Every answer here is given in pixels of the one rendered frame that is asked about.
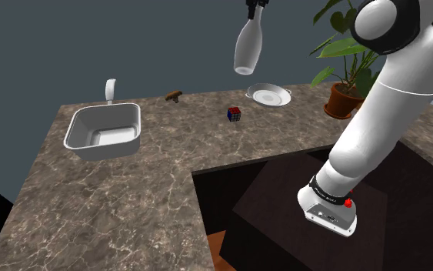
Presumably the white sink basin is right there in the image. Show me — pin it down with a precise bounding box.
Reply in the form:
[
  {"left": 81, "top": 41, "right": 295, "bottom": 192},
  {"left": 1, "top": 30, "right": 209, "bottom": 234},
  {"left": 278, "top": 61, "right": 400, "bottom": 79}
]
[{"left": 62, "top": 102, "right": 142, "bottom": 162}]

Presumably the colourful puzzle cube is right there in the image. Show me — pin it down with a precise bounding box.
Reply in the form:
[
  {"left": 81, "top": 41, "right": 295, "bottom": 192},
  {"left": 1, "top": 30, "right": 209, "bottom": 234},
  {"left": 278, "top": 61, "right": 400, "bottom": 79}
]
[{"left": 226, "top": 106, "right": 242, "bottom": 123}]

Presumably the white two-handled dish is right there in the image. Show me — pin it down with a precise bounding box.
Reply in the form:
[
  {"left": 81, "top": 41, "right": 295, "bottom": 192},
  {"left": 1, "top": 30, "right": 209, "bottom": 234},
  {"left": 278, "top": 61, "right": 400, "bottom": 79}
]
[{"left": 245, "top": 82, "right": 293, "bottom": 109}]

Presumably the small brown figure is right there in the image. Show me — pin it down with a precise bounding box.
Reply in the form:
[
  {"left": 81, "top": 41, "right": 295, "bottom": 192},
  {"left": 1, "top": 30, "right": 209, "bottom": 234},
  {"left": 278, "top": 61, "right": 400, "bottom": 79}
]
[{"left": 165, "top": 89, "right": 184, "bottom": 104}]

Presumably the potted green plant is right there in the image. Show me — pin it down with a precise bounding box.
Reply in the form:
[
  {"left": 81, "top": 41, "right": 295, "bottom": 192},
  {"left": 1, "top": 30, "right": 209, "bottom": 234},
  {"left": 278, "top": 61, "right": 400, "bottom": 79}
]
[{"left": 309, "top": 0, "right": 386, "bottom": 121}]

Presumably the white bottle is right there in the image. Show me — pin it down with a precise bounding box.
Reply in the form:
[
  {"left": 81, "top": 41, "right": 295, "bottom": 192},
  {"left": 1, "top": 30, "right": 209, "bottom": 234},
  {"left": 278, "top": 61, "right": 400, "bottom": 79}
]
[{"left": 233, "top": 4, "right": 265, "bottom": 76}]

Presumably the dark robot stand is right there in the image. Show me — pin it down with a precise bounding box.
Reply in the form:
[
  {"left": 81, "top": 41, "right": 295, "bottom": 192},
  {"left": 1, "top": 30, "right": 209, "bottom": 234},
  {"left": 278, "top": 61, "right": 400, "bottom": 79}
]
[{"left": 218, "top": 152, "right": 389, "bottom": 271}]

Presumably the white faucet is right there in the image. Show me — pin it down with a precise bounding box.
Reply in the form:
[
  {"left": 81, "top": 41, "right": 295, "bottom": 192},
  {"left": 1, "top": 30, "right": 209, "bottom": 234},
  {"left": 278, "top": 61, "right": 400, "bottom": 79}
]
[{"left": 105, "top": 78, "right": 118, "bottom": 105}]

